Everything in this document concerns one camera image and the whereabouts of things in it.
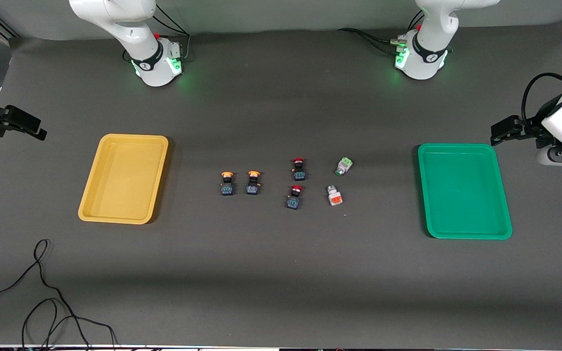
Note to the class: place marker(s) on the green block button switch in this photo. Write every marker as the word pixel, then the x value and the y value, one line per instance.
pixel 343 166

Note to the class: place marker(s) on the orange block button switch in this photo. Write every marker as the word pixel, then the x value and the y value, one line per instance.
pixel 334 196

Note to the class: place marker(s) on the yellow push button switch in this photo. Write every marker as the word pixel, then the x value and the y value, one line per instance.
pixel 253 184
pixel 227 185

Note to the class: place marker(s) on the green plastic tray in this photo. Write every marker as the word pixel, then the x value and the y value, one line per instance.
pixel 464 195

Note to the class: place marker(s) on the yellow plastic tray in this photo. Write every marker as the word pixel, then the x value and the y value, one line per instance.
pixel 122 180

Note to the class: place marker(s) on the red push button switch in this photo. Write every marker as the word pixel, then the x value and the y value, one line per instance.
pixel 294 199
pixel 299 170

